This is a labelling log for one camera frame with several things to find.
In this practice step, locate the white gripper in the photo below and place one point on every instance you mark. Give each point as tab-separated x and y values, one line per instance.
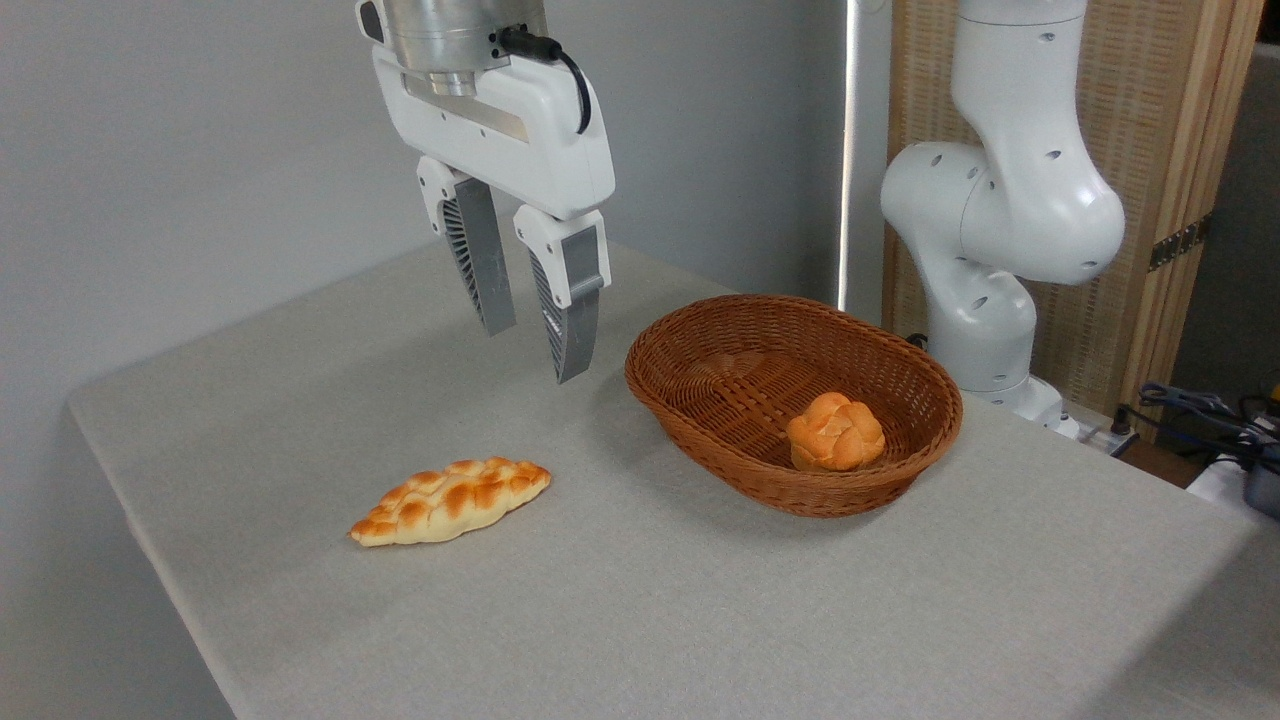
510	145

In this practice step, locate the round knotted bread roll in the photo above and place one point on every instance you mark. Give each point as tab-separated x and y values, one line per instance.
835	432

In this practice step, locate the brown wicker oval basket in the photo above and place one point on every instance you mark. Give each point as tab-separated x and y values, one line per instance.
740	380

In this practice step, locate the long braided bread loaf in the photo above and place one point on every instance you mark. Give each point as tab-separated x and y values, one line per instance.
450	500

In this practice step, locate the white vertical strip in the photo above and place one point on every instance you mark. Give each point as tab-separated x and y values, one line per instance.
848	150

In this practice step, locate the grey tablecloth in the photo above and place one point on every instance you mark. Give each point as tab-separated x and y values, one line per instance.
700	600

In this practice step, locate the black metal screen hinge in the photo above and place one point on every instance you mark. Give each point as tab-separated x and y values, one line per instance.
1180	243

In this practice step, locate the wooden rattan folding screen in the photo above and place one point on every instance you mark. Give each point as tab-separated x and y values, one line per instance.
1160	110

